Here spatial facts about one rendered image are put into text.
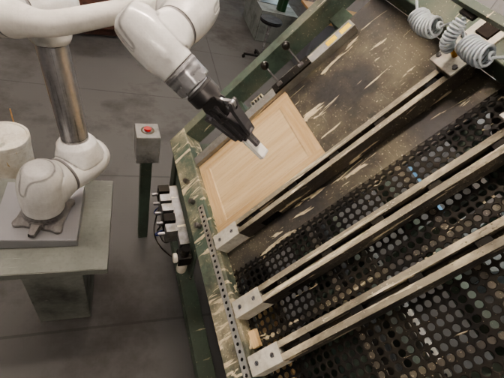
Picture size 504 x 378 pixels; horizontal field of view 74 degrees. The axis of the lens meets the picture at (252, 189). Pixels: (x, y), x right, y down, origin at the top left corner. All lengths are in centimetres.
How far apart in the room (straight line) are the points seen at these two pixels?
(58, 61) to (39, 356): 150
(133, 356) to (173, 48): 174
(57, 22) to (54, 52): 31
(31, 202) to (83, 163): 23
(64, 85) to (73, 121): 14
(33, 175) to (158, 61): 79
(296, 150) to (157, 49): 77
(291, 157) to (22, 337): 170
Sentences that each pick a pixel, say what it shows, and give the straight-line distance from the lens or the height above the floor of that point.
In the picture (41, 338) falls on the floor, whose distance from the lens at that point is 225.
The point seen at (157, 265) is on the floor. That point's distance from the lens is 238.
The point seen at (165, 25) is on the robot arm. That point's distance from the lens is 79.
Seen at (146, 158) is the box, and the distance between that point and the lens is 188.
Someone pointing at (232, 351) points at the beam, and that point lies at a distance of 129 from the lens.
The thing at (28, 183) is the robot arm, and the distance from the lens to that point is 143.
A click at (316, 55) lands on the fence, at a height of 153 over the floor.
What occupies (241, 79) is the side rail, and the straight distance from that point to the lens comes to 177.
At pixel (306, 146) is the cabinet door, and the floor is 131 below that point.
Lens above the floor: 206
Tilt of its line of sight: 44 degrees down
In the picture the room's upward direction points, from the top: 21 degrees clockwise
